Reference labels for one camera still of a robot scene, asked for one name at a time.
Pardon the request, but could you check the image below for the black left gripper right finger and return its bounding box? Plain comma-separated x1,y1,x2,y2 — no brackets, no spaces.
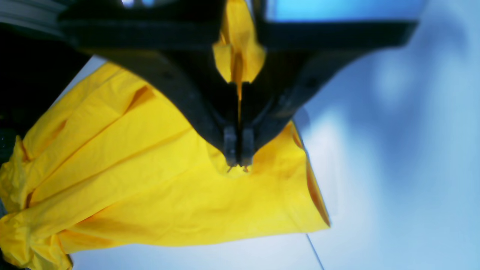
240,0,419,167

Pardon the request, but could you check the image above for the yellow t-shirt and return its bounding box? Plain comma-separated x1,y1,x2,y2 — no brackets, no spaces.
0,0,331,270

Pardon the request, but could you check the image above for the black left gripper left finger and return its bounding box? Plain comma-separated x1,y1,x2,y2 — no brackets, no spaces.
58,0,240,167

